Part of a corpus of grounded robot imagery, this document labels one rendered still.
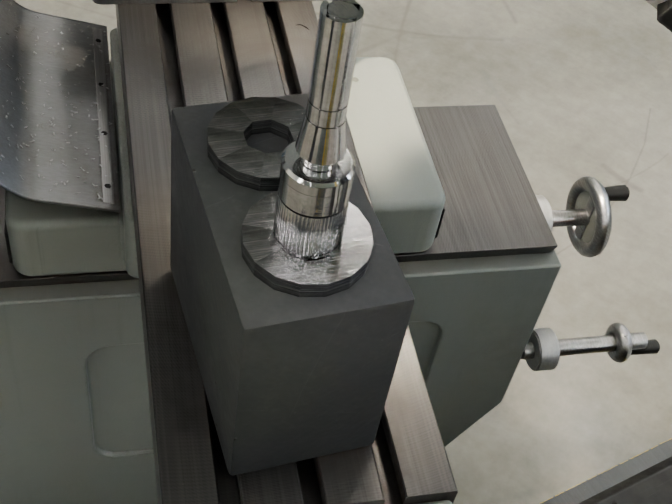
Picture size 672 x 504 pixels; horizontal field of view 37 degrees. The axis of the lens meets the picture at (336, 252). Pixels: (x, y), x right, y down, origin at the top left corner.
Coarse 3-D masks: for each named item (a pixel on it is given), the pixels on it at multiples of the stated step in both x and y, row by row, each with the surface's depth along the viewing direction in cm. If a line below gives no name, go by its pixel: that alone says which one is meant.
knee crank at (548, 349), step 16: (544, 336) 142; (592, 336) 146; (608, 336) 146; (624, 336) 144; (640, 336) 147; (528, 352) 143; (544, 352) 141; (560, 352) 144; (576, 352) 145; (592, 352) 145; (608, 352) 148; (624, 352) 144; (640, 352) 148; (656, 352) 149; (544, 368) 143
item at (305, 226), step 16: (288, 192) 63; (288, 208) 64; (304, 208) 64; (320, 208) 63; (336, 208) 64; (288, 224) 65; (304, 224) 65; (320, 224) 65; (336, 224) 65; (288, 240) 66; (304, 240) 66; (320, 240) 66; (336, 240) 67; (304, 256) 67; (320, 256) 67
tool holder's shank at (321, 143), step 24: (336, 0) 56; (336, 24) 55; (360, 24) 55; (336, 48) 56; (312, 72) 58; (336, 72) 57; (312, 96) 59; (336, 96) 58; (312, 120) 60; (336, 120) 60; (312, 144) 61; (336, 144) 61; (312, 168) 63
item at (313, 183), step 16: (288, 160) 63; (352, 160) 64; (288, 176) 63; (304, 176) 62; (320, 176) 62; (336, 176) 63; (352, 176) 63; (304, 192) 63; (320, 192) 62; (336, 192) 63
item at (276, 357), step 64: (192, 128) 76; (256, 128) 76; (192, 192) 74; (256, 192) 72; (192, 256) 78; (256, 256) 67; (384, 256) 70; (192, 320) 83; (256, 320) 65; (320, 320) 66; (384, 320) 68; (256, 384) 69; (320, 384) 72; (384, 384) 75; (256, 448) 76; (320, 448) 79
